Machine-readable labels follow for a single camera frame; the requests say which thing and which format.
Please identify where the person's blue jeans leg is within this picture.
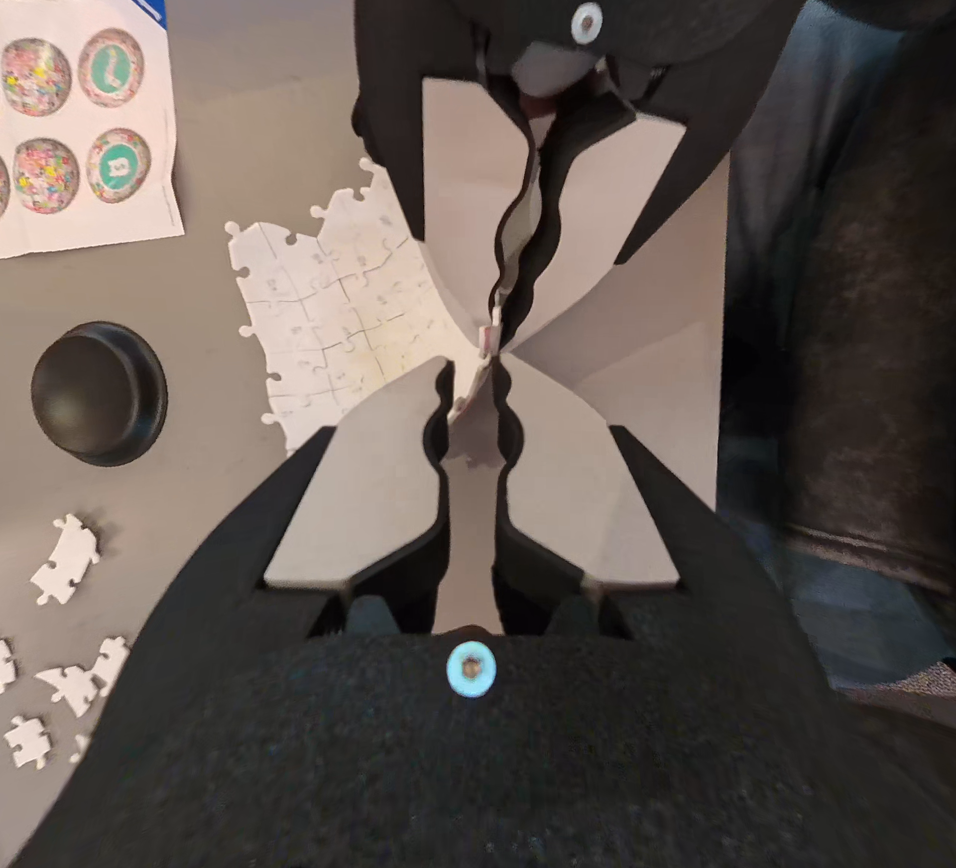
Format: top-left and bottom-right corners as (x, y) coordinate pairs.
(720, 0), (956, 706)

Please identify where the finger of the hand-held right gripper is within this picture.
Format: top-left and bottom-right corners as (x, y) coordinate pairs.
(418, 76), (542, 354)
(496, 91), (688, 354)

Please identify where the black round ball stand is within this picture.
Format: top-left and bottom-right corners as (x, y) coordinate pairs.
(30, 321), (170, 467)

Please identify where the printed puzzle instruction sheet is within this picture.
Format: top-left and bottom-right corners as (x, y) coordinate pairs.
(0, 0), (186, 261)

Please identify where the white jigsaw puzzle piece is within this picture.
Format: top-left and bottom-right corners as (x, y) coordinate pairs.
(478, 173), (542, 365)

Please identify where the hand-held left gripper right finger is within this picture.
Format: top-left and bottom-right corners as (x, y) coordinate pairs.
(491, 353), (682, 594)

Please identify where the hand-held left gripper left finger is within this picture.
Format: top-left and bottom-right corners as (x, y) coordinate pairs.
(263, 358), (457, 594)

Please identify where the scatter of white puzzle pieces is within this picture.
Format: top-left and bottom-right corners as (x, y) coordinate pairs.
(0, 513), (131, 770)

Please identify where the partly built puzzle ball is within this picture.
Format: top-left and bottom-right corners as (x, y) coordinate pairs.
(224, 158), (501, 455)

